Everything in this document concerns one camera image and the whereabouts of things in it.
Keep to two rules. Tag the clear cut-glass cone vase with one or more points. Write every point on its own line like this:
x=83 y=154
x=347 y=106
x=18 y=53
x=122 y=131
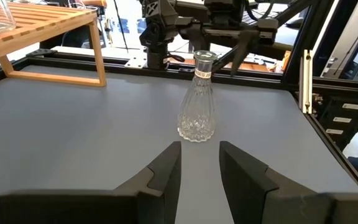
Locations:
x=197 y=118

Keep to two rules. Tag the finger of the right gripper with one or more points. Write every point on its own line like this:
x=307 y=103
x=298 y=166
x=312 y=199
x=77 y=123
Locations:
x=225 y=59
x=242 y=46

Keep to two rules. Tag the black aluminium table frame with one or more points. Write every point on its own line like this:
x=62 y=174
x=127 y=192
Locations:
x=303 y=40

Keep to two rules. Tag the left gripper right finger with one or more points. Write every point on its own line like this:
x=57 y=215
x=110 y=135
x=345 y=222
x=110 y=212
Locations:
x=275 y=205

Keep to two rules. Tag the wooden slatted shelf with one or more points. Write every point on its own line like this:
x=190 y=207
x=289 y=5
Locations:
x=42 y=18

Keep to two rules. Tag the light wooden strip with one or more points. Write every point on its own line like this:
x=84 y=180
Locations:
x=305 y=81

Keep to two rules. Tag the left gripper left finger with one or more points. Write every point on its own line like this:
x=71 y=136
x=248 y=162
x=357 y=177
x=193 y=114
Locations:
x=104 y=207

